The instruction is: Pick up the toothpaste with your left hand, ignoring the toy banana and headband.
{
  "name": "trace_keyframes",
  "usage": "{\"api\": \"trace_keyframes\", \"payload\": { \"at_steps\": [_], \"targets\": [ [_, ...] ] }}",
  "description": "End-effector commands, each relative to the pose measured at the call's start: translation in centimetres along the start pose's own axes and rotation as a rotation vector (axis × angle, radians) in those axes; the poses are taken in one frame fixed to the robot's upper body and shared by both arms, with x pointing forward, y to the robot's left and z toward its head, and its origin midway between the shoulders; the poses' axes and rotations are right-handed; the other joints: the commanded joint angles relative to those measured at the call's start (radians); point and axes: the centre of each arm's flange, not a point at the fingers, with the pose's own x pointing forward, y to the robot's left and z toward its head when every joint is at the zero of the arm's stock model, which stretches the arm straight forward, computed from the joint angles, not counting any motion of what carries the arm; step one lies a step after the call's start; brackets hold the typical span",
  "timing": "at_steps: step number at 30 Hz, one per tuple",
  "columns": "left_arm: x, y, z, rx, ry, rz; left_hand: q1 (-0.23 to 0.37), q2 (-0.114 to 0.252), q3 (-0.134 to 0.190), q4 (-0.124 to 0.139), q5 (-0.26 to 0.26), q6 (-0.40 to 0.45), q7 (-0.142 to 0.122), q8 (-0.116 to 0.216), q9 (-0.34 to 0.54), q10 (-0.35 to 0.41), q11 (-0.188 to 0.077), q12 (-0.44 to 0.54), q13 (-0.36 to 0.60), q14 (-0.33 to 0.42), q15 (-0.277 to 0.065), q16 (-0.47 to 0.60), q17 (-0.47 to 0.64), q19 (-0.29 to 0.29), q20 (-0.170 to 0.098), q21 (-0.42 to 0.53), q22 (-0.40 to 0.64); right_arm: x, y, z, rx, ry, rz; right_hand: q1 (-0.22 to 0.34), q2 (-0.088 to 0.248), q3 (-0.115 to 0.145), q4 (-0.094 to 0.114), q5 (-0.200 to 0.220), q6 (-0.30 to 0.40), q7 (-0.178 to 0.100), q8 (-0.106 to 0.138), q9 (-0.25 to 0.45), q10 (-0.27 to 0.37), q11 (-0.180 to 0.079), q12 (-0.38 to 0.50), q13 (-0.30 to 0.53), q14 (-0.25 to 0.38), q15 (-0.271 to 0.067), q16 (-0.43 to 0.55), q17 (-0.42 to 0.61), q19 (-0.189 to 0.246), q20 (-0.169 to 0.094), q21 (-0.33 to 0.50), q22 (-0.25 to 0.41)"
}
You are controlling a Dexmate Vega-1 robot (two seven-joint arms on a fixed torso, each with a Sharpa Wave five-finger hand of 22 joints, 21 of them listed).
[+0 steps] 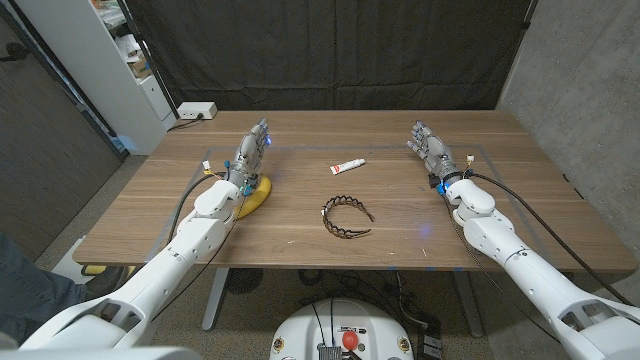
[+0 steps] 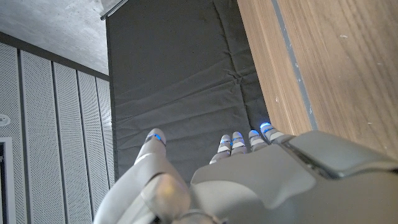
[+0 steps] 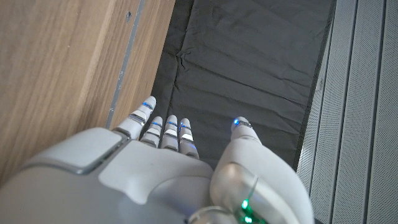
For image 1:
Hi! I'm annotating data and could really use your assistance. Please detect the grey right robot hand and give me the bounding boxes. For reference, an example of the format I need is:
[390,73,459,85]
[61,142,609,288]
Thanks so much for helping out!
[405,119,464,188]

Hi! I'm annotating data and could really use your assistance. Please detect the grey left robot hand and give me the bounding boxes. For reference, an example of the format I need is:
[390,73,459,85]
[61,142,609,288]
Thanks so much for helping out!
[227,117,274,196]

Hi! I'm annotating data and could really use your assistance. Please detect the white red toothpaste tube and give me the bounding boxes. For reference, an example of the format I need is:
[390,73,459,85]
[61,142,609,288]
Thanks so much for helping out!
[329,158,366,176]

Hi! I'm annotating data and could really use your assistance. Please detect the yellow toy banana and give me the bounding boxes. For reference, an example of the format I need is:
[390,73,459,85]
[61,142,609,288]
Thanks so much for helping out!
[234,174,273,220]

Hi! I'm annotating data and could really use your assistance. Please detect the brown scalloped headband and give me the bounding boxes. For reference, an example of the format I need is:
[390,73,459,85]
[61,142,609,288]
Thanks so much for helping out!
[321,195,376,240]

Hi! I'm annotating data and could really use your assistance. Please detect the white power outlet box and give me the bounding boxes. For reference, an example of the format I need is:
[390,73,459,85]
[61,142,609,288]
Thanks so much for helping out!
[177,101,219,121]

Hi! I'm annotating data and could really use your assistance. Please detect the black round floor stand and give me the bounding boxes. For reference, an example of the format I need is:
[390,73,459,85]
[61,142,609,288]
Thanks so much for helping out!
[224,268,265,295]

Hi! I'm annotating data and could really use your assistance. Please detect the black backdrop stand pole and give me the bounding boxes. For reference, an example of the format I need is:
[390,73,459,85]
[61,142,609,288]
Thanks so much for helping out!
[117,0,180,120]

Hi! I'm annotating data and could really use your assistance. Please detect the small cardboard box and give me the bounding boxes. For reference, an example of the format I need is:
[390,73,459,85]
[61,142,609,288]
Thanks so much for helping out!
[127,57,152,80]

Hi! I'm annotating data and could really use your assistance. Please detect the grey metal table leg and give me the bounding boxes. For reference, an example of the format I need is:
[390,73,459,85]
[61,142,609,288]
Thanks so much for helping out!
[452,271,485,339]
[201,268,230,332]

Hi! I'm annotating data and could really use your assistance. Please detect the white robot torso base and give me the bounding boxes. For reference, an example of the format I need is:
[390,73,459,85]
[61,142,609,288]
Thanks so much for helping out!
[269,298,415,360]

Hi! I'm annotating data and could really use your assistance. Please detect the white shelf cabinet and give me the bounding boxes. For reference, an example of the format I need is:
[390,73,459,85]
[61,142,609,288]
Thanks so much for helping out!
[14,0,177,156]

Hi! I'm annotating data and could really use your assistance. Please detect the dark leather shoe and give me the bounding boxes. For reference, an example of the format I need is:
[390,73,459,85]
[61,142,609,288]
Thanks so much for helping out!
[82,264,132,301]

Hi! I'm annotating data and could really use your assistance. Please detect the dark wooden door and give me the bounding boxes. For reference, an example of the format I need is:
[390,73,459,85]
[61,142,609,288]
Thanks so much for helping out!
[0,0,126,261]

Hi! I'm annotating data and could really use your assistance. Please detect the person leg in jeans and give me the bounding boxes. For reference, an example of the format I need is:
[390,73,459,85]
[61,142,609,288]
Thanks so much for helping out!
[0,232,89,346]

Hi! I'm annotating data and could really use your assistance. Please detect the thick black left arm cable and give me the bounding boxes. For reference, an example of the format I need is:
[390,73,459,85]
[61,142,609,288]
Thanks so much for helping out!
[167,171,229,244]

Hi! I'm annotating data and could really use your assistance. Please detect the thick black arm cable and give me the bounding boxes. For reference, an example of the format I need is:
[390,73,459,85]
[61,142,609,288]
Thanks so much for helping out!
[468,172,637,307]
[167,171,229,244]

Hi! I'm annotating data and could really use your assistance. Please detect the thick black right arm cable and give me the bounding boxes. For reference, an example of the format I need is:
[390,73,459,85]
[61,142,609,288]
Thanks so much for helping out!
[468,172,637,307]

